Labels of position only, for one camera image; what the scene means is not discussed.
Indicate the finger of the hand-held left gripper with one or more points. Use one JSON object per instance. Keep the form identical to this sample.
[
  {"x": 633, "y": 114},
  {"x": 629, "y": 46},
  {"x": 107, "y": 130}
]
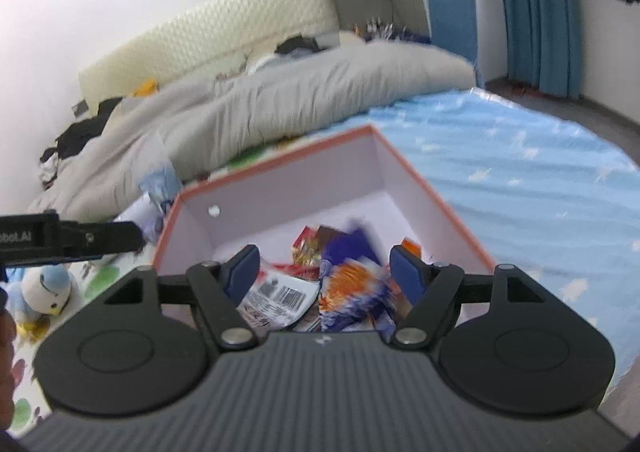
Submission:
[{"x": 100, "y": 237}]

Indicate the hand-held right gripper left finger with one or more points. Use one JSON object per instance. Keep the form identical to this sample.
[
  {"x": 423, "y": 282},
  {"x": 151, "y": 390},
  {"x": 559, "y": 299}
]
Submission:
[{"x": 245, "y": 272}]

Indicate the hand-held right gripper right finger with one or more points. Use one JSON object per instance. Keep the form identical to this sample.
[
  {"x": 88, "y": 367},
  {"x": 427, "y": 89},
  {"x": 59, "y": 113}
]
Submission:
[{"x": 405, "y": 272}]

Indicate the orange snack packet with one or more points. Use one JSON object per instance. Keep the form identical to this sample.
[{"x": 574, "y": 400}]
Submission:
[{"x": 411, "y": 246}]

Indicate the red yellow snack packet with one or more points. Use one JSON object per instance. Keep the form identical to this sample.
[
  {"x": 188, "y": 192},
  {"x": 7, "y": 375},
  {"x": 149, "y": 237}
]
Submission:
[{"x": 280, "y": 299}]

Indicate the blue snack packet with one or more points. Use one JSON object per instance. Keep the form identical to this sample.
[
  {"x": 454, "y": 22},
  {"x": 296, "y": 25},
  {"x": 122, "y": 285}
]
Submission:
[{"x": 350, "y": 292}]

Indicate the shiny red snack packet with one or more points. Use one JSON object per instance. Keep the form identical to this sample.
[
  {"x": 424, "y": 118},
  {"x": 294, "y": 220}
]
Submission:
[{"x": 306, "y": 252}]

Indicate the pink cardboard box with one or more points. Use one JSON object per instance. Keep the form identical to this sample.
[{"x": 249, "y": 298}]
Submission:
[{"x": 300, "y": 192}]

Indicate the food print sheet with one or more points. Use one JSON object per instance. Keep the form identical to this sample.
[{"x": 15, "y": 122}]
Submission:
[{"x": 105, "y": 276}]

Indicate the penguin plush toy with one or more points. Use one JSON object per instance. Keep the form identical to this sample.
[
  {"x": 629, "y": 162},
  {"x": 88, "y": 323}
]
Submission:
[{"x": 45, "y": 289}]

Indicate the crumpled blue wrapper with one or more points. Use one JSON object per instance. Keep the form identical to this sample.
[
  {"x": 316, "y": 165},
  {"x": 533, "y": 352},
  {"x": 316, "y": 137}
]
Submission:
[{"x": 160, "y": 187}]

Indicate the black clothes pile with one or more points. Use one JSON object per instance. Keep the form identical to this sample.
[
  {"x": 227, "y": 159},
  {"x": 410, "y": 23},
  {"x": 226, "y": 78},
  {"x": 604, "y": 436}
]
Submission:
[{"x": 80, "y": 132}]

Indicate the blue star bedsheet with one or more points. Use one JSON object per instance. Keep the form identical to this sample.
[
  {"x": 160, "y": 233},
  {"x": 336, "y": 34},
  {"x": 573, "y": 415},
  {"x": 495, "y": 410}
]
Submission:
[{"x": 525, "y": 172}]

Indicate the yellow cloth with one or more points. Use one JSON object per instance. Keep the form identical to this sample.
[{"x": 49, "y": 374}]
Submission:
[{"x": 145, "y": 87}]

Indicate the grey duvet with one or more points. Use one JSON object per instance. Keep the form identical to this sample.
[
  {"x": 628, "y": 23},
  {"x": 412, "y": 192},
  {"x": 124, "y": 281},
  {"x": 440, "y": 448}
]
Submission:
[{"x": 300, "y": 97}]

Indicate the dark garment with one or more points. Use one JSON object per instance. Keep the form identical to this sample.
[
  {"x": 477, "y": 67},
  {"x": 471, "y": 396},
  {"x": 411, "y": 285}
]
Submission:
[{"x": 297, "y": 45}]

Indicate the cream quilted headboard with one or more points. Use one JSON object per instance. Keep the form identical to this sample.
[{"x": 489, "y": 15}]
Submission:
[{"x": 225, "y": 27}]

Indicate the group of small bottles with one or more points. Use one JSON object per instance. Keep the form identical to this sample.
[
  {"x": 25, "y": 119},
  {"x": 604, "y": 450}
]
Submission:
[{"x": 380, "y": 27}]

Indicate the blue padded board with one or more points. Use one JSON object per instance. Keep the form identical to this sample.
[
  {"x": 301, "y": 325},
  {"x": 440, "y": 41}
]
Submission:
[{"x": 450, "y": 17}]

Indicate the blue curtain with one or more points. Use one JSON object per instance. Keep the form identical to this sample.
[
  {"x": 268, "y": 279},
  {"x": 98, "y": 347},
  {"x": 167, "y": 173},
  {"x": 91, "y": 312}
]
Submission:
[{"x": 540, "y": 32}]

